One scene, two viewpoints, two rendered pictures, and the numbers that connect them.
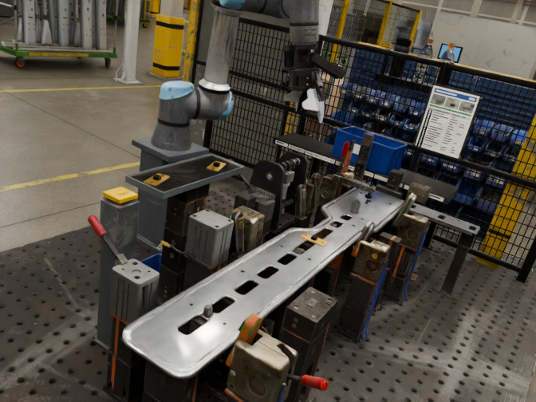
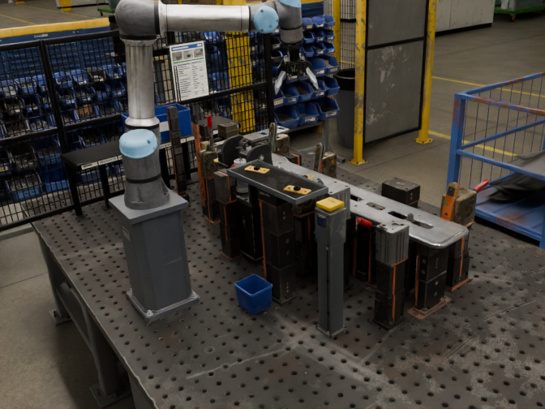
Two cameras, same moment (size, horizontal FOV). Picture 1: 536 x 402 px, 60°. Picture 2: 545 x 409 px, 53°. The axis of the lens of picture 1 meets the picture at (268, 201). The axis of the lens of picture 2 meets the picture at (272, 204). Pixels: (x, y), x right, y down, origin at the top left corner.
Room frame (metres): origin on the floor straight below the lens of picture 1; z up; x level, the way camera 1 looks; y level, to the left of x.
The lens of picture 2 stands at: (0.59, 1.76, 1.83)
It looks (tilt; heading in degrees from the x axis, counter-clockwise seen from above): 24 degrees down; 295
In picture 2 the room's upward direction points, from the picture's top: 3 degrees counter-clockwise
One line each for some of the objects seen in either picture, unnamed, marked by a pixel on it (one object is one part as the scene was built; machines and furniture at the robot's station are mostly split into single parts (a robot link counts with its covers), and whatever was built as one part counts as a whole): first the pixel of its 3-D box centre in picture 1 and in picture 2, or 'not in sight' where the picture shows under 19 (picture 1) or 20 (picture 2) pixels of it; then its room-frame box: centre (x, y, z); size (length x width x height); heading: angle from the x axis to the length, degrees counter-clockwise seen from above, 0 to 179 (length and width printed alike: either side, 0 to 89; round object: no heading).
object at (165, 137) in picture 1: (172, 132); (145, 187); (1.68, 0.40, 1.15); 0.15 x 0.15 x 0.10
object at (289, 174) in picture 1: (272, 222); (251, 199); (1.51, -0.03, 0.94); 0.18 x 0.13 x 0.49; 152
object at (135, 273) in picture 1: (130, 334); (390, 275); (0.88, 0.26, 0.88); 0.11 x 0.10 x 0.36; 62
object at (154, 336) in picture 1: (313, 243); (310, 180); (1.30, -0.16, 1.00); 1.38 x 0.22 x 0.02; 152
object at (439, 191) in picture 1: (360, 163); (156, 139); (2.21, -0.41, 1.01); 0.90 x 0.22 x 0.03; 62
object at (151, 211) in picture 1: (166, 192); (155, 251); (1.68, 0.40, 0.90); 0.21 x 0.21 x 0.40; 58
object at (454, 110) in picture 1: (446, 121); (189, 71); (2.18, -0.73, 1.30); 0.23 x 0.02 x 0.31; 62
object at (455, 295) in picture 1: (457, 262); not in sight; (1.69, -0.79, 0.84); 0.11 x 0.06 x 0.29; 62
